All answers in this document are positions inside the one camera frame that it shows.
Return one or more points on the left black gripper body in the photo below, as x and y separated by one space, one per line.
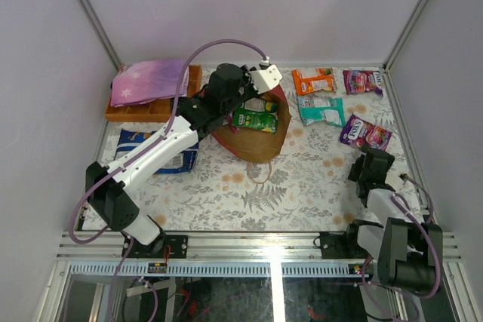
248 93

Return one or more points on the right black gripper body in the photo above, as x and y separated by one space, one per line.
357 173

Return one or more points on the green snack packet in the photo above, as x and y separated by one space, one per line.
256 114

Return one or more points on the red paper bag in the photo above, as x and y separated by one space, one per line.
257 138

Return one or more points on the teal candy bag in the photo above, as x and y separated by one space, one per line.
321 109

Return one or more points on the white Fox's candy bag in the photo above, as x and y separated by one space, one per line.
362 81

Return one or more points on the orange Fox's candy bag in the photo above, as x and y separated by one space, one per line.
314 80

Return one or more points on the blue Doritos chip bag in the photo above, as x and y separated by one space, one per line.
175 160

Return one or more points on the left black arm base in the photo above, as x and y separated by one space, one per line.
165 246

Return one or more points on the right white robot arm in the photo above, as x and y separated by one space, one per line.
408 250

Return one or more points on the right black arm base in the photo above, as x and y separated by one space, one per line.
344 245

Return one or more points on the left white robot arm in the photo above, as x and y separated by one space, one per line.
109 188

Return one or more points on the orange wooden tray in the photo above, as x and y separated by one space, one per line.
155 111

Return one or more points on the floral table mat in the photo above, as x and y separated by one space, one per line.
305 188

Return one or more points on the purple plastic package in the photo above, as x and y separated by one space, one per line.
147 81

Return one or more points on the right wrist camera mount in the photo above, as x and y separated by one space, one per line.
396 180

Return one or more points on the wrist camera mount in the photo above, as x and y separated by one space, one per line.
396 180
266 78

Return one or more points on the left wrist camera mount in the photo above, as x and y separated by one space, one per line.
266 78

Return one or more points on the aluminium front rail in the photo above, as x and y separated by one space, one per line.
207 246

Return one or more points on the blue white cable duct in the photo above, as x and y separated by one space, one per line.
318 269

